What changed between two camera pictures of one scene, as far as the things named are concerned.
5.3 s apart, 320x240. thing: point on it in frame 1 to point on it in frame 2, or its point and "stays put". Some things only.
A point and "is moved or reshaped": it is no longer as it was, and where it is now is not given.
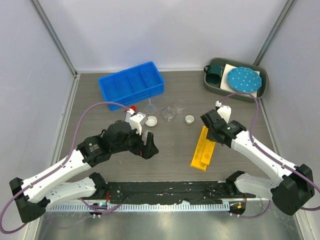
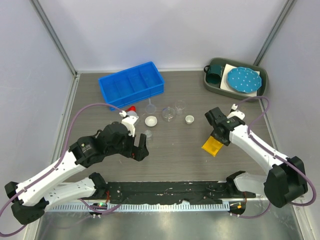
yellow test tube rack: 204,151 is moved or reshaped
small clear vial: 146,133 stays put
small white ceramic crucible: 189,119 stays put
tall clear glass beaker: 180,107 stays put
